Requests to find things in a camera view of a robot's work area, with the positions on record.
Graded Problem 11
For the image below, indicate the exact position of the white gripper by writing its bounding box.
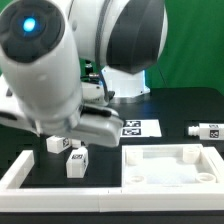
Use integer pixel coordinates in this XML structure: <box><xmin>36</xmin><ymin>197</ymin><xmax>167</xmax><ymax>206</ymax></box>
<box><xmin>60</xmin><ymin>105</ymin><xmax>124</xmax><ymax>147</ymax></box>

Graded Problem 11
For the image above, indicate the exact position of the white square table top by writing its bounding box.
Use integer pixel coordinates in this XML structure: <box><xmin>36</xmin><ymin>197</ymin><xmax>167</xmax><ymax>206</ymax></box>
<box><xmin>121</xmin><ymin>144</ymin><xmax>224</xmax><ymax>193</ymax></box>

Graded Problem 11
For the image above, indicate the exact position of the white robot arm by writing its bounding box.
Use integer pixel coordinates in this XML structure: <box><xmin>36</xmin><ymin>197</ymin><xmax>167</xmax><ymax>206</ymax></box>
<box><xmin>0</xmin><ymin>0</ymin><xmax>168</xmax><ymax>147</ymax></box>

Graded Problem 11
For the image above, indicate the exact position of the white tag sheet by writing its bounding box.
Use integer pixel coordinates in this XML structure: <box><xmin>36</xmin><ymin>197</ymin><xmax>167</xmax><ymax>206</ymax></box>
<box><xmin>121</xmin><ymin>119</ymin><xmax>162</xmax><ymax>138</ymax></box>

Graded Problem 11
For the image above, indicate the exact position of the white U-shaped fence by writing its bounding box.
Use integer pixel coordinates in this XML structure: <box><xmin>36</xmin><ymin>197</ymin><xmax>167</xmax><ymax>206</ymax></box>
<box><xmin>0</xmin><ymin>150</ymin><xmax>224</xmax><ymax>212</ymax></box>

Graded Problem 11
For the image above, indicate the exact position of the black camera stand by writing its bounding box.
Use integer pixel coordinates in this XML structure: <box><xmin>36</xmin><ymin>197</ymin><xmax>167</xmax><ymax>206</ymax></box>
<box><xmin>83</xmin><ymin>60</ymin><xmax>100</xmax><ymax>84</ymax></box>

